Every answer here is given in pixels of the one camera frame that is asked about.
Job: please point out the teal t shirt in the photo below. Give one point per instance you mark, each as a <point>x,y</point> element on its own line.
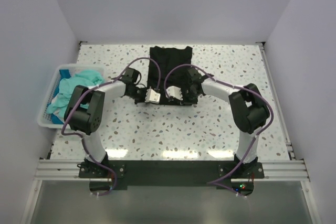
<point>86,78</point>

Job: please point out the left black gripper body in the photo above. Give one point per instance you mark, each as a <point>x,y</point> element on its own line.
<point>138,94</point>

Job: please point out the aluminium frame rail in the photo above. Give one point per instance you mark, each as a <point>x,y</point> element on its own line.
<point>57,170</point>

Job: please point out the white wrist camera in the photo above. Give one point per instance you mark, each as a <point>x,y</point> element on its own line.
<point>174,93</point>
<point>152,96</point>

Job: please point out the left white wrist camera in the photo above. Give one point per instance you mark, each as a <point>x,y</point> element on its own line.
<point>152,96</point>

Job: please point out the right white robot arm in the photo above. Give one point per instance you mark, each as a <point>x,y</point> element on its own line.
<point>251,113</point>

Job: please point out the blue t shirt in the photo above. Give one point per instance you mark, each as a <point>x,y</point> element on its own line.
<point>64,74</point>

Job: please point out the white plastic laundry basket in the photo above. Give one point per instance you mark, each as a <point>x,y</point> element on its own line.
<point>44,119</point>

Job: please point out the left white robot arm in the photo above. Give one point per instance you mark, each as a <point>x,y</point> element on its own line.
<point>84,112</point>

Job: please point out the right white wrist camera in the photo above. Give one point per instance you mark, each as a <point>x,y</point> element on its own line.
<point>174,93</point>

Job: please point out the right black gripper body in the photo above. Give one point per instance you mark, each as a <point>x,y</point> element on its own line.
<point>189,97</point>

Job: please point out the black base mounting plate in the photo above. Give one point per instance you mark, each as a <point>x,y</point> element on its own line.
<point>119,175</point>

